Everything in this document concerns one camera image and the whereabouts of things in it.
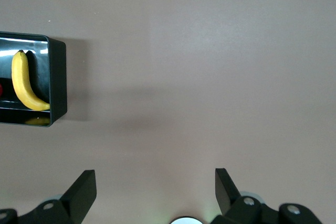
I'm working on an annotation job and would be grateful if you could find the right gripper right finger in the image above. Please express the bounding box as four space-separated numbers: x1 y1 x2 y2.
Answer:
209 167 324 224

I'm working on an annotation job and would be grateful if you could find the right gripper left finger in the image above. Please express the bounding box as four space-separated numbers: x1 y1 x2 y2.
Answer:
0 169 98 224

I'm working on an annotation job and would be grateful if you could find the black rectangular plastic box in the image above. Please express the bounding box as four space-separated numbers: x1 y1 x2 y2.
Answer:
0 31 68 128

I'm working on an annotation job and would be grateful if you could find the yellow banana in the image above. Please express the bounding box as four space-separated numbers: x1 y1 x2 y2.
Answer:
11 50 51 111

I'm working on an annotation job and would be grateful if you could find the brown table mat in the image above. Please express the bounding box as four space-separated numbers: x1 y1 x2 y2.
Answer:
0 0 336 224

